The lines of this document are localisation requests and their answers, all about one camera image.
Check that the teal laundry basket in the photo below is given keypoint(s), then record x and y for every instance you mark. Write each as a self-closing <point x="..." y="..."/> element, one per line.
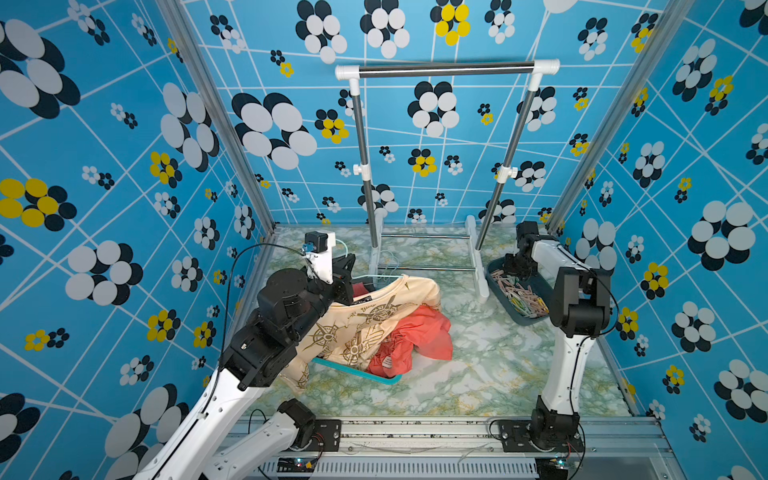
<point x="357" y="373"/>

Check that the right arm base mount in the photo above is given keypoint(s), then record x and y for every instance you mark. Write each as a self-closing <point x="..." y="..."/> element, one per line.
<point x="527" y="436"/>

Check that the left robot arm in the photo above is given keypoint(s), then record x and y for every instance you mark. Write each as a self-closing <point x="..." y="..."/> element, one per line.
<point x="289" y="305"/>

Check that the mint green wire hanger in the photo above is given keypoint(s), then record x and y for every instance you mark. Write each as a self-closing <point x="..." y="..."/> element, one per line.
<point x="376" y="281"/>

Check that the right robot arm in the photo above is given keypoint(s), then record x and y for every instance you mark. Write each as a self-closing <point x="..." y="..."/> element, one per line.
<point x="579" y="303"/>

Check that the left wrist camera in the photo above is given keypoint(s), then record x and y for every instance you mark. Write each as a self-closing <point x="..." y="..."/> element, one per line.
<point x="318" y="252"/>

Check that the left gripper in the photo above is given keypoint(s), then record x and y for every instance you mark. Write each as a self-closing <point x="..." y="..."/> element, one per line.
<point x="342" y="278"/>

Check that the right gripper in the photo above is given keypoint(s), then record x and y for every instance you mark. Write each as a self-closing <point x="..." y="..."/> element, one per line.
<point x="507" y="269"/>

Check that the red garment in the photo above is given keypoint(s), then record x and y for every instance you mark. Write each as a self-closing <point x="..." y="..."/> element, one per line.
<point x="425" y="331"/>

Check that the pile of coloured clothespins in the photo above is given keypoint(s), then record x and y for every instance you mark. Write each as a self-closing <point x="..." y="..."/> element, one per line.
<point x="523" y="301"/>

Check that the dark grey clothespin tray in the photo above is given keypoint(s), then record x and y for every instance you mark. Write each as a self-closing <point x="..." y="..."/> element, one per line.
<point x="539" y="285"/>

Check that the beige compass print t-shirt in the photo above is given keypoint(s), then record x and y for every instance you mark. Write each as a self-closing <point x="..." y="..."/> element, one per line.
<point x="351" y="335"/>

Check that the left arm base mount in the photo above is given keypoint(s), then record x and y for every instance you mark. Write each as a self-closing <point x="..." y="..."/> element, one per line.
<point x="323" y="435"/>

